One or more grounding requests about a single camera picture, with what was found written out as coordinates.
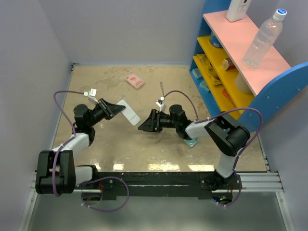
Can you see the blue shelf unit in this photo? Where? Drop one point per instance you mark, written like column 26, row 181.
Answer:
column 273, row 84

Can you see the blue can on shelf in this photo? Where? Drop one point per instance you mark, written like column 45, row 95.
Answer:
column 213, row 40

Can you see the orange box on shelf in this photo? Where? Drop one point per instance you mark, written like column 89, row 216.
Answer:
column 225, row 93

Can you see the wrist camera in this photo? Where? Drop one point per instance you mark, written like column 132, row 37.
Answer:
column 91, row 96
column 161, row 104

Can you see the small orange white box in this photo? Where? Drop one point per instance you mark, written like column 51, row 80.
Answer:
column 227, row 64

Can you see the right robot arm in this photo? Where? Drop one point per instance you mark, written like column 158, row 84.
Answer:
column 157, row 138

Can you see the clear water bottle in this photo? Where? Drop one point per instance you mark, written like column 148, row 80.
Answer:
column 264, row 39

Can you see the teal Kamenoko sponge pack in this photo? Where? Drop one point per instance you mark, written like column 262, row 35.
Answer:
column 191, row 143

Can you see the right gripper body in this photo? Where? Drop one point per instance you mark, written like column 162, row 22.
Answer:
column 159, row 120

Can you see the white dispenser bottle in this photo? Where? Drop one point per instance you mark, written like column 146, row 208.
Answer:
column 237, row 10

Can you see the beige cylinder on shelf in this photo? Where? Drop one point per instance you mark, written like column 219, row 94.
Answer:
column 241, row 85

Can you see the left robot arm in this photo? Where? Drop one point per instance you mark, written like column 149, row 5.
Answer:
column 56, row 170

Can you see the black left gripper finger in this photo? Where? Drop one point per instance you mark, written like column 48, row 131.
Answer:
column 116, row 110
column 109, row 105

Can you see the white Kamenoko sponge pack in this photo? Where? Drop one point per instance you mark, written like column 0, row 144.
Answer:
column 135, row 81

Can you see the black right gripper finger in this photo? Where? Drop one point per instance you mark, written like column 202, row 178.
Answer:
column 150, row 119
column 147, row 128

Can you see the white remote control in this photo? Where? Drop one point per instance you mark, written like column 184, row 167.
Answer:
column 129, row 113

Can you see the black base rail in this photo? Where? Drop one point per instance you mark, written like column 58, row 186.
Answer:
column 161, row 184

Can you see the teal sponge pack on shelf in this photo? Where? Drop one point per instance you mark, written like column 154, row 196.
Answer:
column 197, row 73

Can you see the clear-handled screwdriver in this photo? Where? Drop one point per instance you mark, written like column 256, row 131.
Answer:
column 162, row 88

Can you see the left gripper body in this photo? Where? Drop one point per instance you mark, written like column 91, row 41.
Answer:
column 102, row 108

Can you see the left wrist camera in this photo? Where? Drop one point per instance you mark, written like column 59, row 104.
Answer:
column 91, row 96

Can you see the yellow snack bag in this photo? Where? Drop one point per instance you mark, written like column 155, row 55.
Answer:
column 207, row 66

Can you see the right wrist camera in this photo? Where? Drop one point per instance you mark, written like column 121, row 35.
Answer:
column 161, row 104

